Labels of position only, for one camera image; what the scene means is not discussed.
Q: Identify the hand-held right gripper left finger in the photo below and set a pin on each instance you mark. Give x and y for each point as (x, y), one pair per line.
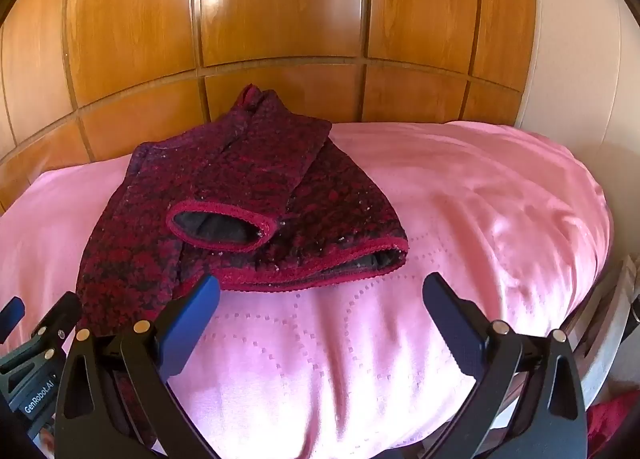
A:
(192, 326)

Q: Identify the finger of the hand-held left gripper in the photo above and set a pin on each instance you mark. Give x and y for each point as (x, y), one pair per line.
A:
(55, 324)
(11, 316)

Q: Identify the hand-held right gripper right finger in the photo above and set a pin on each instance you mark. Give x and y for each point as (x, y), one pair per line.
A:
(452, 331)

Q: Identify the red and black knit sweater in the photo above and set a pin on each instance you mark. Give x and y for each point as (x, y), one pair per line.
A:
(240, 179)

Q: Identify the pink quilted bedspread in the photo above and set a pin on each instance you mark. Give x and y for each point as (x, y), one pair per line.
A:
(450, 214)

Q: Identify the red cloth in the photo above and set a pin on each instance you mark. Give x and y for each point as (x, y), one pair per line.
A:
(615, 419)

